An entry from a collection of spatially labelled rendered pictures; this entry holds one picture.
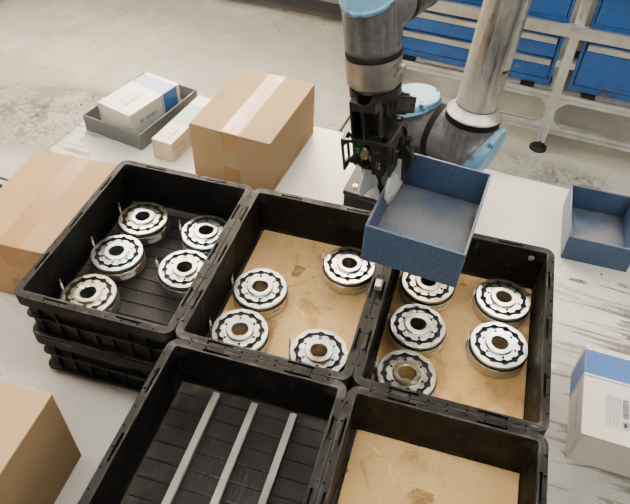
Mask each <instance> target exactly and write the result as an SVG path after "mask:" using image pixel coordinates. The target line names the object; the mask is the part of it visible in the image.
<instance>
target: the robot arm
mask: <svg viewBox="0 0 630 504"><path fill-rule="evenodd" d="M437 2H438V0H339V3H340V8H341V12H342V24H343V36H344V49H345V54H344V56H345V69H346V81H347V85H348V86H349V95H350V97H351V100H350V101H349V110H350V123H351V125H350V126H349V128H348V129H347V131H346V132H345V133H344V135H343V136H342V138H341V139H340V140H341V151H342V162H343V170H346V168H347V167H348V165H349V164H350V163H354V165H355V166H356V167H358V166H359V167H361V169H362V178H361V181H360V184H359V188H358V192H359V195H360V196H363V195H365V194H366V193H367V192H368V191H370V192H371V194H372V195H373V197H374V198H375V199H376V200H378V198H379V196H380V194H381V192H382V190H383V188H384V186H385V184H386V185H387V186H386V189H385V195H384V199H385V204H388V203H390V202H391V201H392V200H393V199H394V197H395V196H396V194H397V192H398V190H399V188H400V186H401V184H402V182H403V180H404V178H405V176H406V174H407V172H408V170H409V168H410V166H411V164H412V162H413V158H414V153H417V154H421V155H424V156H428V157H432V158H435V159H439V160H443V161H446V162H450V163H454V164H457V165H461V166H465V167H469V168H472V169H476V170H480V171H484V170H485V169H486V168H487V166H488V165H489V164H490V163H491V161H492V160H493V158H494V157H495V155H496V154H497V152H498V151H499V149H500V147H501V145H502V144H503V142H504V139H505V137H506V133H507V132H506V130H505V129H504V128H503V127H499V126H500V123H501V120H502V114H501V112H500V111H499V109H498V105H499V102H500V99H501V95H502V92H503V89H504V86H505V83H506V80H507V77H508V74H509V71H510V68H511V65H512V62H513V59H514V56H515V53H516V50H517V46H518V43H519V40H520V37H521V34H522V31H523V28H524V25H525V22H526V19H527V16H528V13H529V10H530V7H531V4H532V0H483V3H482V7H481V11H480V14H479V18H478V21H477V25H476V29H475V32H474V36H473V40H472V43H471V47H470V51H469V54H468V58H467V62H466V65H465V69H464V73H463V76H462V80H461V84H460V87H459V91H458V95H457V98H455V99H453V100H451V101H450V102H449V103H448V105H446V104H444V103H442V96H441V93H440V92H439V90H438V89H437V88H435V87H433V86H431V85H428V84H422V83H411V84H405V85H402V79H403V70H405V69H406V63H405V62H402V56H403V54H402V52H403V26H404V25H406V24H407V23H408V22H410V21H411V20H412V19H414V18H415V17H416V16H418V15H419V14H420V13H422V12H423V11H424V10H426V9H427V8H430V7H432V6H433V5H435V4H436V3H437ZM346 143H347V154H348V156H347V158H346V159H345V151H344V146H345V145H346ZM349 143H352V150H353V154H352V155H351V156H350V144H349Z"/></svg>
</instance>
